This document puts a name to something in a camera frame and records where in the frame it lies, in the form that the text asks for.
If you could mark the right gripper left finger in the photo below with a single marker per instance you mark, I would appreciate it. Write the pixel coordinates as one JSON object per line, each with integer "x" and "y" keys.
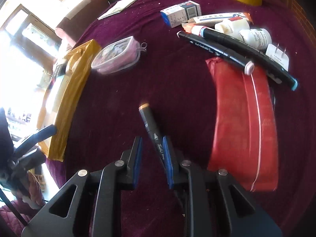
{"x": 89, "y": 203}

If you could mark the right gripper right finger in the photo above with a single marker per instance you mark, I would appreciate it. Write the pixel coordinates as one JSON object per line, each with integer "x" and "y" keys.
{"x": 214, "y": 202}

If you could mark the red snack packet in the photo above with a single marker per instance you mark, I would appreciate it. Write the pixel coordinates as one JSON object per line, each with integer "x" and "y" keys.
{"x": 245, "y": 137}

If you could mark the black marker orange cap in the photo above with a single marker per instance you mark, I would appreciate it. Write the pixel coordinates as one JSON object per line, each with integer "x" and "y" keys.
{"x": 152, "y": 130}

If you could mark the black marker pen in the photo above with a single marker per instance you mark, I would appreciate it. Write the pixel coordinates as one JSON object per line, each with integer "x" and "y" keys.
{"x": 240, "y": 61}

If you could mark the black marker teal cap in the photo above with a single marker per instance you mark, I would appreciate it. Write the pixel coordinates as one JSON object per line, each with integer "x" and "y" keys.
{"x": 263, "y": 60}

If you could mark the white charger plug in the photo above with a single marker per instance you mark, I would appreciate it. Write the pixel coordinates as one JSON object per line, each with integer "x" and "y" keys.
{"x": 277, "y": 55}

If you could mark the white pill bottle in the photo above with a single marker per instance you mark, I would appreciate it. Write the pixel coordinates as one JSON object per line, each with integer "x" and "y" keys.
{"x": 258, "y": 38}

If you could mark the long white ointment box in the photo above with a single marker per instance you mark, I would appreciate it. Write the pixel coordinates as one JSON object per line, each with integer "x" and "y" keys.
{"x": 212, "y": 19}

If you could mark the blue white small box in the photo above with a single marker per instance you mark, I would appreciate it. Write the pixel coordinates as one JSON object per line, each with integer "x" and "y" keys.
{"x": 177, "y": 14}

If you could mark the white dropper bottle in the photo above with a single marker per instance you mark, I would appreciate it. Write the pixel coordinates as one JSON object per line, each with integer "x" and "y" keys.
{"x": 232, "y": 27}

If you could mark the maroon tablecloth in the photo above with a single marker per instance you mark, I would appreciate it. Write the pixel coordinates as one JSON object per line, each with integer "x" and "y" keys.
{"x": 172, "y": 76}

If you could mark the yellow taped foam box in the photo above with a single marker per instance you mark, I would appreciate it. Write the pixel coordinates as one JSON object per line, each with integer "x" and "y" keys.
{"x": 62, "y": 96}

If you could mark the pink zipper pouch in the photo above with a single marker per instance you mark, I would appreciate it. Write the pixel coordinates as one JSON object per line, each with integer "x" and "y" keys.
{"x": 118, "y": 56}

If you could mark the maroon armchair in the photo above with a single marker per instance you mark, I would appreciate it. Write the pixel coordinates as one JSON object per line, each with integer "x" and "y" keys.
{"x": 74, "y": 24}

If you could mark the white paper booklet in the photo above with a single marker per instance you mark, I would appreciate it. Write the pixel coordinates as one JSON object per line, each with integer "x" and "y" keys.
{"x": 117, "y": 8}

